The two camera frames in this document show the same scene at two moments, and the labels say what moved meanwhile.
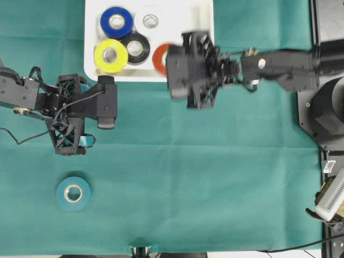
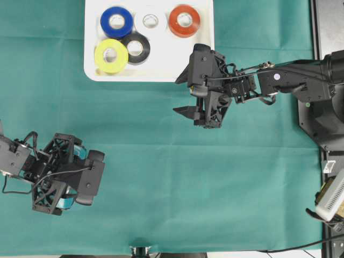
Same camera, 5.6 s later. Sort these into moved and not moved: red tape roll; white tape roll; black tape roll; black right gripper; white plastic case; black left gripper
Moved: black left gripper; red tape roll; black right gripper
Not moved: black tape roll; white plastic case; white tape roll
